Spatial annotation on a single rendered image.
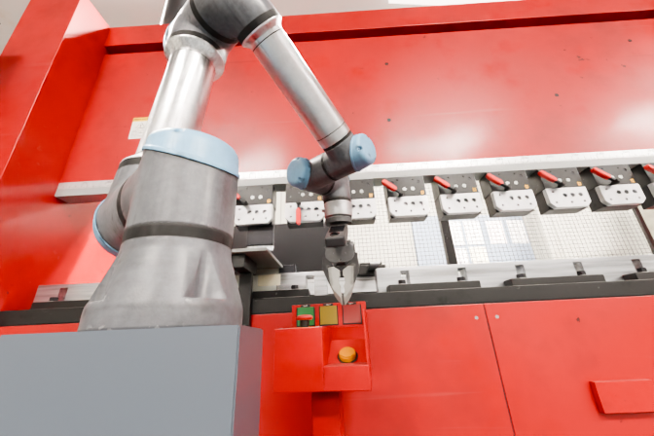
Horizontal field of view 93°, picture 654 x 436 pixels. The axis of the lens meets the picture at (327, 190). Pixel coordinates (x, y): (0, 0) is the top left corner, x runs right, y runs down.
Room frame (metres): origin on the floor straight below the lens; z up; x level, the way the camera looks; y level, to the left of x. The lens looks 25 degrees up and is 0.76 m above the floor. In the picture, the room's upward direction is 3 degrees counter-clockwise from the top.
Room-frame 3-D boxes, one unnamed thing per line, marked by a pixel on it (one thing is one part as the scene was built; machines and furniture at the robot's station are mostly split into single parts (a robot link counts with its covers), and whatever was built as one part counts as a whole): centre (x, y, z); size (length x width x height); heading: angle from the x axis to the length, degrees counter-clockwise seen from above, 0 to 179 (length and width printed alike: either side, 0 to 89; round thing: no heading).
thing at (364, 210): (1.15, -0.11, 1.24); 0.15 x 0.09 x 0.17; 89
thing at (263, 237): (1.16, 0.26, 1.11); 0.10 x 0.02 x 0.10; 89
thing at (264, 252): (1.02, 0.27, 1.00); 0.26 x 0.18 x 0.01; 179
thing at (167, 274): (0.35, 0.17, 0.82); 0.15 x 0.15 x 0.10
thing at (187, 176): (0.36, 0.18, 0.94); 0.13 x 0.12 x 0.14; 48
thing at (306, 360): (0.81, 0.02, 0.75); 0.20 x 0.16 x 0.18; 83
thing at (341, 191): (0.77, -0.02, 1.14); 0.09 x 0.08 x 0.11; 138
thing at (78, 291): (1.18, 0.81, 0.92); 0.50 x 0.06 x 0.10; 89
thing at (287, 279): (1.16, 0.21, 0.92); 0.39 x 0.06 x 0.10; 89
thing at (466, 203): (1.14, -0.51, 1.24); 0.15 x 0.09 x 0.17; 89
